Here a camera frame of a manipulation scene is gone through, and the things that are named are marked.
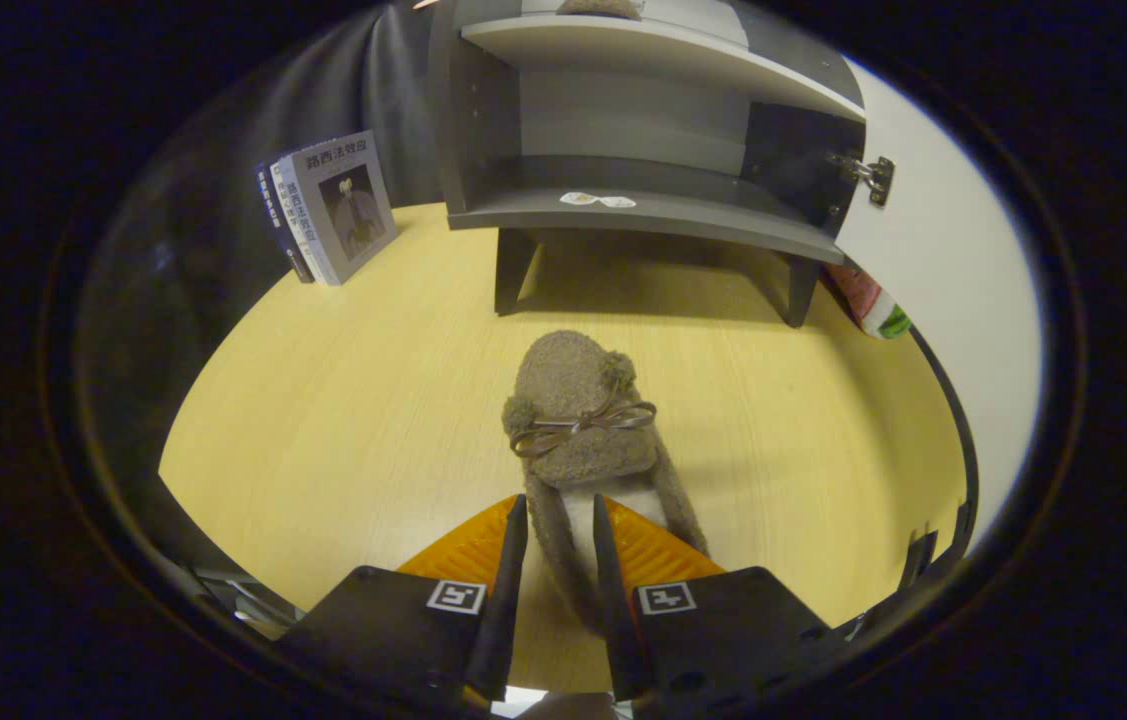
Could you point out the white shoe cabinet door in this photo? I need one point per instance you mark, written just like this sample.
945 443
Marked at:
953 300

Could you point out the brown fuzzy slipper shoe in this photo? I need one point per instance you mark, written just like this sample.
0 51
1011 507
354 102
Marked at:
578 410
600 8

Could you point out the green striped watermelon toy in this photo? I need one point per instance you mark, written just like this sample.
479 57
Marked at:
878 305

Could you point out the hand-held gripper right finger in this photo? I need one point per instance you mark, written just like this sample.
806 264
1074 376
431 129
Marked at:
618 620

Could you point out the dark blue book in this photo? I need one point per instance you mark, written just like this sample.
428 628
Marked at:
273 215

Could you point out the grey shoe cabinet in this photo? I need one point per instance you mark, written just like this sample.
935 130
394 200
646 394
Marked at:
623 120

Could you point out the metal door hinge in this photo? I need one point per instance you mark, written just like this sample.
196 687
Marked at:
868 175

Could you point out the black backdrop cloth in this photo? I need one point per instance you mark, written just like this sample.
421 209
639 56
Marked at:
223 180

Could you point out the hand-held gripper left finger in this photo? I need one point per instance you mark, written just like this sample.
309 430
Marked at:
501 620

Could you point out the grey cover book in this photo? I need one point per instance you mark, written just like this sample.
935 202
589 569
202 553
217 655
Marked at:
348 205

